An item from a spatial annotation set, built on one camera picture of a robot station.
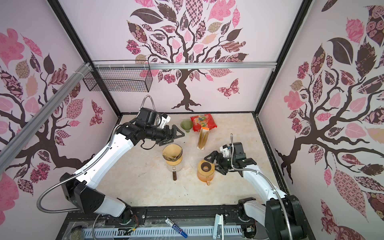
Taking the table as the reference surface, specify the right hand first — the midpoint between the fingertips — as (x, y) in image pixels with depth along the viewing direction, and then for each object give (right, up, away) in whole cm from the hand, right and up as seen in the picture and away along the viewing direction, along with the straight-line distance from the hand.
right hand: (209, 161), depth 81 cm
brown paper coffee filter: (-21, +6, -1) cm, 22 cm away
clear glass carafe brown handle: (-19, -4, -2) cm, 20 cm away
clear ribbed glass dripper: (-18, +3, -3) cm, 18 cm away
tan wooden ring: (-1, -6, -2) cm, 6 cm away
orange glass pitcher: (-2, -3, +2) cm, 4 cm away
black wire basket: (-56, +53, +14) cm, 78 cm away
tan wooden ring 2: (-19, -1, -1) cm, 19 cm away
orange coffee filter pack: (-2, +14, +17) cm, 22 cm away
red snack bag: (-1, +24, +28) cm, 37 cm away
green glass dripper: (-14, +21, +25) cm, 35 cm away
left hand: (-16, +13, -9) cm, 23 cm away
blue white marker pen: (-21, -27, -10) cm, 35 cm away
